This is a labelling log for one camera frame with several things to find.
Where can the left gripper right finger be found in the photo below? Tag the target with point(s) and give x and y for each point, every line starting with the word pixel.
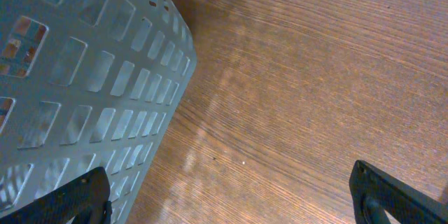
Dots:
pixel 377 195

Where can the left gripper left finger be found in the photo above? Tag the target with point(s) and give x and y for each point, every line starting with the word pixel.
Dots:
pixel 82 200

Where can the grey plastic mesh basket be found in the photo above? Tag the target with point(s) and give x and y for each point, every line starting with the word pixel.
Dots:
pixel 85 84

